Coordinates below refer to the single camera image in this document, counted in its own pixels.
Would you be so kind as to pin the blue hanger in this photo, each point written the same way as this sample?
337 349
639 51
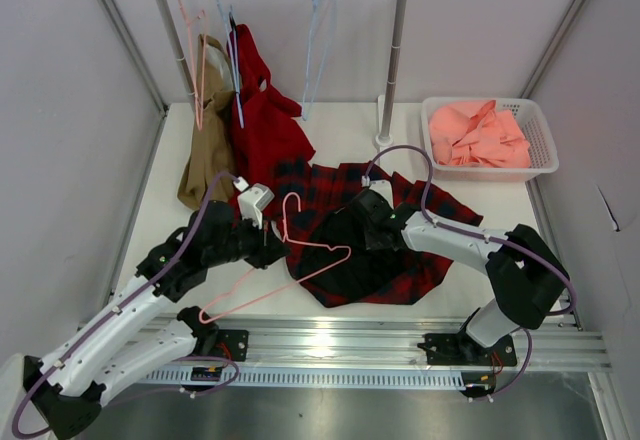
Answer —
226 14
321 34

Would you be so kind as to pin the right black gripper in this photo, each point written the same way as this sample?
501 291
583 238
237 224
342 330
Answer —
369 241

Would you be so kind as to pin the wrist white camera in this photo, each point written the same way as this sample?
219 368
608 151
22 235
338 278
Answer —
381 186
252 201

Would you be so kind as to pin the pink hanger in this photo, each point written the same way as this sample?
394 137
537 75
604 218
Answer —
347 250
195 62

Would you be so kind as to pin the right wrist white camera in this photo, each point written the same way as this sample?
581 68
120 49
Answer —
381 186

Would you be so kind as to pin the red plaid skirt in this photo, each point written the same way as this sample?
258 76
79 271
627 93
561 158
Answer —
396 277

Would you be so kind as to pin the pink garment in basket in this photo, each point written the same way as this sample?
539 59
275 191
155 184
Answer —
477 134

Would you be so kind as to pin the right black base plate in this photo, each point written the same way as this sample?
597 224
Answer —
458 349

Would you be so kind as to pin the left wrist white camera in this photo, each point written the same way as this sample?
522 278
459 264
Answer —
252 201

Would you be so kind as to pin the white slotted cable duct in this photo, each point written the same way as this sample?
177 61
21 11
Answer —
412 379

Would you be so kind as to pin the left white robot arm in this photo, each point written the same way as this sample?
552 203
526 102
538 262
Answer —
70 386

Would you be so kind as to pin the red hanging garment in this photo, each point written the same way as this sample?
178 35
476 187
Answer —
264 131

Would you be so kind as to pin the aluminium mounting rail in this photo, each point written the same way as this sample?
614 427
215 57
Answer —
356 343

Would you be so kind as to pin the left blue hanger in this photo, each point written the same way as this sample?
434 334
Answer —
226 14

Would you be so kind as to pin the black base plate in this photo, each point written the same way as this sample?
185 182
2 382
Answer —
458 349
230 344

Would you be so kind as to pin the tan hanging garment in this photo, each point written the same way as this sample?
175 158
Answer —
211 151

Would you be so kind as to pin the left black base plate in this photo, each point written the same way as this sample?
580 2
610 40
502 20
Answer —
230 344

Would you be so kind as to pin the right blue hanger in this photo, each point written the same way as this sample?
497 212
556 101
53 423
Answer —
321 34

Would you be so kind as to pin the white plastic basket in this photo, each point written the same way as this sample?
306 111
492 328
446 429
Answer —
532 122

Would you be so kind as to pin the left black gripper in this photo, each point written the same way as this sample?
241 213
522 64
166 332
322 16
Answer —
269 248

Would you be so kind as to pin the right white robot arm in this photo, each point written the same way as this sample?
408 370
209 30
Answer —
525 276

